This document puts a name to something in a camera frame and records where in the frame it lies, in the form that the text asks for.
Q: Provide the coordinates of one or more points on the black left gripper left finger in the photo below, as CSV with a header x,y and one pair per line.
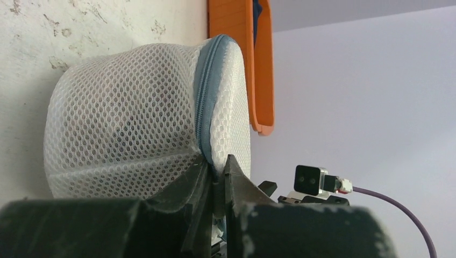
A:
x,y
175,222

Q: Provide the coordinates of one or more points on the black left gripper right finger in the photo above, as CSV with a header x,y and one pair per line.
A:
x,y
257,226

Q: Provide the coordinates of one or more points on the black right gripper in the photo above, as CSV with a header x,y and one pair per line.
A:
x,y
295,197

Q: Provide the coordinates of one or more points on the white mesh cylindrical laundry bag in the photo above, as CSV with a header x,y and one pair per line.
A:
x,y
128,124

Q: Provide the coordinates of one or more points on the orange plastic bin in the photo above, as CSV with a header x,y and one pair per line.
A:
x,y
255,39

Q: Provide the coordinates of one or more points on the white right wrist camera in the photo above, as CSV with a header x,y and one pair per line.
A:
x,y
316,181

